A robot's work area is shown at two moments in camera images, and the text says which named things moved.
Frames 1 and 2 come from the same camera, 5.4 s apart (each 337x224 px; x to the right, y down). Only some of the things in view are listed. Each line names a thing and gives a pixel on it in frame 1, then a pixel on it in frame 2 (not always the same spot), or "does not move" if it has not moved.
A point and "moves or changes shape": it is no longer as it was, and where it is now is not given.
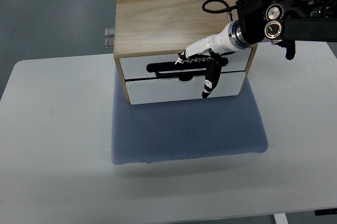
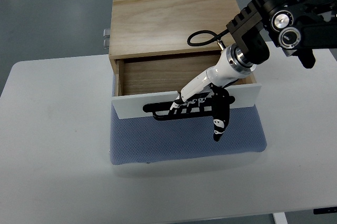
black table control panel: (325, 212) does not move
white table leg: (280, 218) does not move
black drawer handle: (172, 69) -> (160, 106)
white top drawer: (165, 67) moves or changes shape
